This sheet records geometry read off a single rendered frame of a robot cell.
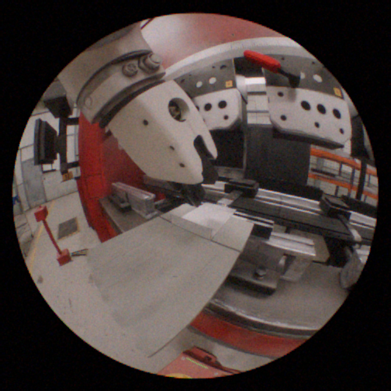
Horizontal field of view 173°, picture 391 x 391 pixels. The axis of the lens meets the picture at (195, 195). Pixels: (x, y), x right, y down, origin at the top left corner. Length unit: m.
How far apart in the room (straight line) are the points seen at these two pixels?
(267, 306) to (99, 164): 1.07
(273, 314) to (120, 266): 0.28
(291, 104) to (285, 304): 0.36
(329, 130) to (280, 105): 0.09
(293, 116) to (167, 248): 0.27
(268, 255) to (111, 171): 1.00
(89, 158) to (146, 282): 0.89
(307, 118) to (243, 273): 0.30
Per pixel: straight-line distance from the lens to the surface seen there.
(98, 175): 0.97
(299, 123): 0.21
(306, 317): 0.33
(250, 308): 0.28
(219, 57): 0.32
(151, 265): 0.17
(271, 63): 0.22
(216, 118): 0.23
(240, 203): 0.52
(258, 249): 0.28
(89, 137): 0.98
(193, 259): 0.17
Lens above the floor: 1.13
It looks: 19 degrees down
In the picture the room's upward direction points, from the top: straight up
